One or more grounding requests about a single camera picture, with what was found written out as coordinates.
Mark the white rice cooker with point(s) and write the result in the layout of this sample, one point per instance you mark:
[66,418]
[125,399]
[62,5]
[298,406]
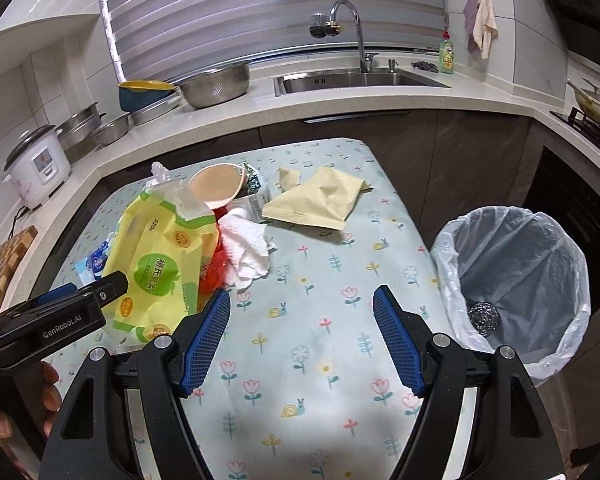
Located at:
[37,165]

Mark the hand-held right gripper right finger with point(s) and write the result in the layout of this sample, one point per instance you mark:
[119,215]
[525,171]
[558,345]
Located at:
[395,335]

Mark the bin with white plastic liner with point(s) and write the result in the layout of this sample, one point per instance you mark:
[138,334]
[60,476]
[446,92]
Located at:
[530,270]

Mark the brown kitchen cabinets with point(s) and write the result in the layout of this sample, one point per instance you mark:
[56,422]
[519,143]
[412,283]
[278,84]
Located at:
[455,160]

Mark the large beige paper bag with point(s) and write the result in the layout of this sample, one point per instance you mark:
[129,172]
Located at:
[315,200]

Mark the red plastic wrapper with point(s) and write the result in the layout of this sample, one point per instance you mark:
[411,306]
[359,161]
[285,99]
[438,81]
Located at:
[217,270]

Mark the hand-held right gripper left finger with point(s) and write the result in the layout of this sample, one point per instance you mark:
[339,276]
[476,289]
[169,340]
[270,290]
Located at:
[210,340]

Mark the yellow green wet wipe packet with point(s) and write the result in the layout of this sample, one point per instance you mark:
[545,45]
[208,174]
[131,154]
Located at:
[150,260]

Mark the chrome kitchen faucet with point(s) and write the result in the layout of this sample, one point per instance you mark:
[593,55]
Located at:
[360,35]

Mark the tall steel pot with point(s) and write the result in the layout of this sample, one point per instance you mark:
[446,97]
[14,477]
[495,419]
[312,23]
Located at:
[80,125]

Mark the black gas stove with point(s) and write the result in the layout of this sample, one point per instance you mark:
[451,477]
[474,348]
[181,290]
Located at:
[592,132]

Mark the sink soap dispenser pump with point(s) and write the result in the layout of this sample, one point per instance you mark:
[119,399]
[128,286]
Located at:
[392,66]

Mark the green white carton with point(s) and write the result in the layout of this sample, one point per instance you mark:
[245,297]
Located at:
[255,200]

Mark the black built-in oven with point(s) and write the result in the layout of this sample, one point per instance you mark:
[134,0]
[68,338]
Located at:
[575,210]

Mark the dark scouring pad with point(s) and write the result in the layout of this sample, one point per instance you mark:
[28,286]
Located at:
[425,65]

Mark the beige paper cup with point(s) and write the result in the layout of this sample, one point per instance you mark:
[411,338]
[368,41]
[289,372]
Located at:
[212,185]

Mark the blue white wrapper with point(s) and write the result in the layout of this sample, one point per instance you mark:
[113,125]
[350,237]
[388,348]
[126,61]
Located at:
[95,260]

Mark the wooden cutting board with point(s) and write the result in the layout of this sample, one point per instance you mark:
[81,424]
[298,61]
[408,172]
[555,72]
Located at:
[15,250]

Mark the green dish soap bottle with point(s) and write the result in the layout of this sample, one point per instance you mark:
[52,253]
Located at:
[447,57]

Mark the small steel basin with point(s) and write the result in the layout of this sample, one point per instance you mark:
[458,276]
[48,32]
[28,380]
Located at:
[112,130]

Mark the grey striped window blind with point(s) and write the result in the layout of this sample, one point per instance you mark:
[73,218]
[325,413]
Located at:
[255,5]

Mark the purple hanging towel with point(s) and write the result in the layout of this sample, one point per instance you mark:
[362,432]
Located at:
[470,15]

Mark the white paper towel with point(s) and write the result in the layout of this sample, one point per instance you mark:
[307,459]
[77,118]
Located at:
[245,245]

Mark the blue yellow bowl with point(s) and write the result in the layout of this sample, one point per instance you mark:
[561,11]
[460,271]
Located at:
[137,100]

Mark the clear crumpled plastic bag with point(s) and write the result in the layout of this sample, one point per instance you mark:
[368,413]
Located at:
[180,200]

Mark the stainless steel sink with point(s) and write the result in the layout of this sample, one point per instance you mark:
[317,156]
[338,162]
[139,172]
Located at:
[355,80]

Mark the beige hanging towel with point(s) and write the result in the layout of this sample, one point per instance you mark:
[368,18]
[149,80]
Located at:
[485,25]

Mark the person's left hand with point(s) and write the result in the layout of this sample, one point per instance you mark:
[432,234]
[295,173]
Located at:
[51,387]

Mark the steel tray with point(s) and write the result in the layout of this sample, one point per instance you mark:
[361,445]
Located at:
[152,112]

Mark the steel wool scrubber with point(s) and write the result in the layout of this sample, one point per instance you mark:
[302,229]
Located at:
[483,317]

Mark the beige frying pan with lid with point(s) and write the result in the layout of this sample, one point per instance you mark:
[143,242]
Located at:
[597,105]

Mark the floral print tablecloth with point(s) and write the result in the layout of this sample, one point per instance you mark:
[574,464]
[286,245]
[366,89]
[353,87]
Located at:
[305,320]

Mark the steel colander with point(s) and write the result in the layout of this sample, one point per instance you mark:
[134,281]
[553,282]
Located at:
[215,87]

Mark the small beige paper piece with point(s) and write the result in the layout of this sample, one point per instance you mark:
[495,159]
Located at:
[289,177]

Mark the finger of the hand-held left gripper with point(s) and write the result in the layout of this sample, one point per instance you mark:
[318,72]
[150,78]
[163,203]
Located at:
[107,286]
[55,294]

